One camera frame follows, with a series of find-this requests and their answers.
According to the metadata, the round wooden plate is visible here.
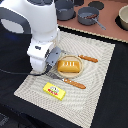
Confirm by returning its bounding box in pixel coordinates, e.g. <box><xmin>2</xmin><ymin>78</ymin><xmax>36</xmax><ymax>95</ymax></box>
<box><xmin>57</xmin><ymin>55</ymin><xmax>83</xmax><ymax>78</ymax></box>

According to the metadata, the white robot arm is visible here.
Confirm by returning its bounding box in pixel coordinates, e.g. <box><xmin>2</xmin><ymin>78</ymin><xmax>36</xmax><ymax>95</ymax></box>
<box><xmin>0</xmin><ymin>0</ymin><xmax>60</xmax><ymax>72</ymax></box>

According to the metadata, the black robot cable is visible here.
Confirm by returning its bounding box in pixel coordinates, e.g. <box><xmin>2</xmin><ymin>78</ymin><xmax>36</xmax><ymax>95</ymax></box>
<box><xmin>0</xmin><ymin>68</ymin><xmax>44</xmax><ymax>77</ymax></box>

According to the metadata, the black stove burner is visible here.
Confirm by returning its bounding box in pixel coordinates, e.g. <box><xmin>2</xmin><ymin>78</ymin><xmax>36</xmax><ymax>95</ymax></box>
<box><xmin>89</xmin><ymin>1</ymin><xmax>104</xmax><ymax>10</ymax></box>

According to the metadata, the yellow butter box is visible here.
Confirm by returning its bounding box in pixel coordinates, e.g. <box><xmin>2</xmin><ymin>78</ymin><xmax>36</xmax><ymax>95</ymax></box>
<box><xmin>43</xmin><ymin>82</ymin><xmax>66</xmax><ymax>100</ymax></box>

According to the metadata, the beige bowl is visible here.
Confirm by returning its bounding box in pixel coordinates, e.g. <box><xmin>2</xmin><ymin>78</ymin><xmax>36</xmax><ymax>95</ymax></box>
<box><xmin>119</xmin><ymin>5</ymin><xmax>128</xmax><ymax>30</ymax></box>

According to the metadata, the fork with wooden handle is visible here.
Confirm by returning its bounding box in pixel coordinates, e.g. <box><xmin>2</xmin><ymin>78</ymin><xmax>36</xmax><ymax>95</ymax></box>
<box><xmin>46</xmin><ymin>72</ymin><xmax>86</xmax><ymax>89</ymax></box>

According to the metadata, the beige woven placemat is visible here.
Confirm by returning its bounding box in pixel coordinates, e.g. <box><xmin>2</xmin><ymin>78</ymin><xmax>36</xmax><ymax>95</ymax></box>
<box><xmin>14</xmin><ymin>32</ymin><xmax>115</xmax><ymax>128</ymax></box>

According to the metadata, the grey pot with handle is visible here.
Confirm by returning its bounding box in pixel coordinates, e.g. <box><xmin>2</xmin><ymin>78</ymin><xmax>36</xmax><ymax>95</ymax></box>
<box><xmin>78</xmin><ymin>7</ymin><xmax>105</xmax><ymax>30</ymax></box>

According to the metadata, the knife with wooden handle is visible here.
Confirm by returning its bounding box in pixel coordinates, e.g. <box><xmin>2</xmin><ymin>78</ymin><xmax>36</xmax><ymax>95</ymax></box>
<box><xmin>61</xmin><ymin>50</ymin><xmax>98</xmax><ymax>63</ymax></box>

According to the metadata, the orange bread loaf toy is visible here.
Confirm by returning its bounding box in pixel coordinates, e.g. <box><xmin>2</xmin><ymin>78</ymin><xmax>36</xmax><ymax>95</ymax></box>
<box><xmin>57</xmin><ymin>60</ymin><xmax>80</xmax><ymax>73</ymax></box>

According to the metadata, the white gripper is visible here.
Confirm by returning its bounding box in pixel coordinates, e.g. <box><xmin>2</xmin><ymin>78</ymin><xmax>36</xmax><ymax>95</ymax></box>
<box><xmin>27</xmin><ymin>30</ymin><xmax>60</xmax><ymax>72</ymax></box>

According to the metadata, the dark grey stock pot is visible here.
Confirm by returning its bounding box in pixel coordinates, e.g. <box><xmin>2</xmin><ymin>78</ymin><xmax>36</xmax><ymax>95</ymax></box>
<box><xmin>55</xmin><ymin>0</ymin><xmax>74</xmax><ymax>21</ymax></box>

